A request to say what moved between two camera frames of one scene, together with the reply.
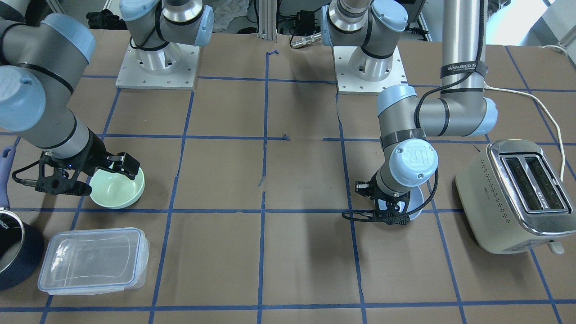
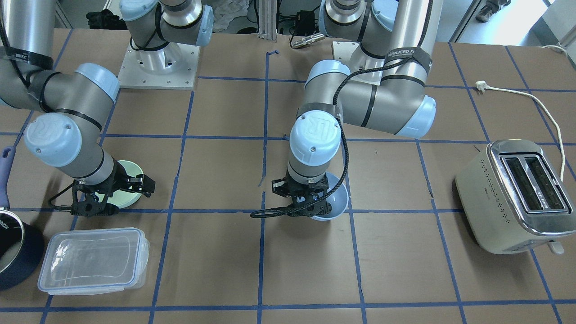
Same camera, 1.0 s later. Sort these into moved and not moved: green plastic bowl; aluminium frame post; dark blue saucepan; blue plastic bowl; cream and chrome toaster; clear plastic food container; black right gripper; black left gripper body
Moved: black right gripper; blue plastic bowl; black left gripper body
Not moved: clear plastic food container; cream and chrome toaster; aluminium frame post; dark blue saucepan; green plastic bowl
